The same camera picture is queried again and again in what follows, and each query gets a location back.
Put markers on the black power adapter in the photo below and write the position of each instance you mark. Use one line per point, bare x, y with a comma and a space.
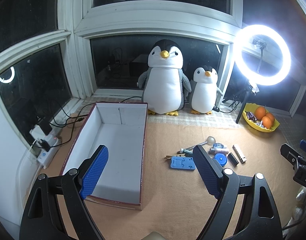
45, 126

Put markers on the candy wrappers pile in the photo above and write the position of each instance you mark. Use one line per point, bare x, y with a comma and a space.
252, 118

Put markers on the orange fruit right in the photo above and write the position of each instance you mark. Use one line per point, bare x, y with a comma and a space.
270, 116

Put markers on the black ring light stand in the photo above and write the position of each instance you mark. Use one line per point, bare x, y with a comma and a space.
261, 45

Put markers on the metal spoon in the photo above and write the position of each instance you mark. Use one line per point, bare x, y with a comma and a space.
210, 141

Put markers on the blue round lid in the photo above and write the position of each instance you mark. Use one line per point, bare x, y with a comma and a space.
221, 159

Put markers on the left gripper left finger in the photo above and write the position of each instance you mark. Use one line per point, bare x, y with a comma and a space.
91, 169

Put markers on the large plush penguin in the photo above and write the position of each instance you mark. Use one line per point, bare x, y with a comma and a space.
164, 83

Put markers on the black cylinder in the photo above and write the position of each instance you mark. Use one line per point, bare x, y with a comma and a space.
233, 159

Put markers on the green white tube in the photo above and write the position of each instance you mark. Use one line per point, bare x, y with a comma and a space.
185, 151

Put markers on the blue clear small bottle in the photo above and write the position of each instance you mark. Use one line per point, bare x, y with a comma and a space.
218, 145

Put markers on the orange fruit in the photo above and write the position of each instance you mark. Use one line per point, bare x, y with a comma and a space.
270, 116
260, 112
267, 122

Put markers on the orange fruit front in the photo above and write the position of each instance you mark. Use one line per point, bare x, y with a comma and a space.
267, 122

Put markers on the orange fruit back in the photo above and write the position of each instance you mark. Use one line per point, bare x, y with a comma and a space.
260, 112

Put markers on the pink white small bottle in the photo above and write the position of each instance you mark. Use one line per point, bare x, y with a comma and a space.
215, 151

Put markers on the wooden clothespin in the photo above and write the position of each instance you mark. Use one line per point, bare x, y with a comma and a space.
167, 157

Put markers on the white power strip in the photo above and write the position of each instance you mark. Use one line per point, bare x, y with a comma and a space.
45, 157

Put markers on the small black plug charger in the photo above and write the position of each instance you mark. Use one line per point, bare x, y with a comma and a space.
42, 144

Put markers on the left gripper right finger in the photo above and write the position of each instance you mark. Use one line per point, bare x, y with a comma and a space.
209, 171

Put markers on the red cardboard box white inside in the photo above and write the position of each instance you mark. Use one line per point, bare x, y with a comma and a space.
121, 128

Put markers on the small plush penguin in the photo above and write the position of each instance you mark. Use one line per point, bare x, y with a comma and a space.
204, 91

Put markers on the light blue plastic plate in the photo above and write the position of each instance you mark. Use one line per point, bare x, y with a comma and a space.
182, 163

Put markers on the white patterned lighter case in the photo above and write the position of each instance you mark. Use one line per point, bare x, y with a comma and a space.
239, 153

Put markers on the white power adapter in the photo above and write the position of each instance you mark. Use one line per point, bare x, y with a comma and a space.
37, 133

